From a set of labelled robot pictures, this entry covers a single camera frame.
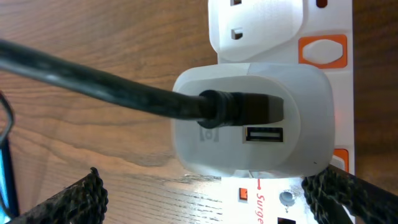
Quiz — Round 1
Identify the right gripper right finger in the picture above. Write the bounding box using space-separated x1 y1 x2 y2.
301 165 397 224

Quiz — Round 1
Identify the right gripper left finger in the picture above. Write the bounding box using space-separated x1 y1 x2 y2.
9 167 108 224

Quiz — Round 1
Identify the blue Galaxy smartphone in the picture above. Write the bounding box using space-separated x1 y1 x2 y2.
1 139 19 217

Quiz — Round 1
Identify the black charger cable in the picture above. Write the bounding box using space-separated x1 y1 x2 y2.
0 39 285 130

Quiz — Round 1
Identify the white USB charger plug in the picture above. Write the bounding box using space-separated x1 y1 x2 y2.
172 63 335 179

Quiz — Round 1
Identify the white power strip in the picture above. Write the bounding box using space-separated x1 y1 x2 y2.
200 0 354 223

